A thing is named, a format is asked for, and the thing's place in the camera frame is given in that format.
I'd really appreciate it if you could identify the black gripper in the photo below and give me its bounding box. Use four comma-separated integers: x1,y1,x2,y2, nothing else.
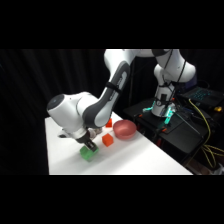
76,130,99,152

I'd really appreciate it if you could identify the green triangle block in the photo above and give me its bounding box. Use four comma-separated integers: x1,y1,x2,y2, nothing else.
79,145,100,163

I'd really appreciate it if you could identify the pink bowl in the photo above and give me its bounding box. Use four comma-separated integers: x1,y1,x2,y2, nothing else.
112,119,138,141

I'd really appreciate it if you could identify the large orange cube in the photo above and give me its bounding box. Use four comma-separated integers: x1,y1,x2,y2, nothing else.
101,133,115,148

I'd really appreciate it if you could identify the small orange cube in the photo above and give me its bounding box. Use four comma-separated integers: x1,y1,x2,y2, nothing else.
105,117,114,129

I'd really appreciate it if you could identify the black curtain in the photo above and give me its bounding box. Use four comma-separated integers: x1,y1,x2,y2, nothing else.
0,49,224,176

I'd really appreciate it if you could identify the black robot stand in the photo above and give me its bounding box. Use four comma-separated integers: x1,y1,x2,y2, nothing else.
123,97,224,165

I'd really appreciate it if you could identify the black laptop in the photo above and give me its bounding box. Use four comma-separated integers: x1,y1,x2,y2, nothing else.
184,84,224,108

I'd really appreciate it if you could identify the yellow cable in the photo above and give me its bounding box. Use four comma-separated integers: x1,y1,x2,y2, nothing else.
188,98,224,169

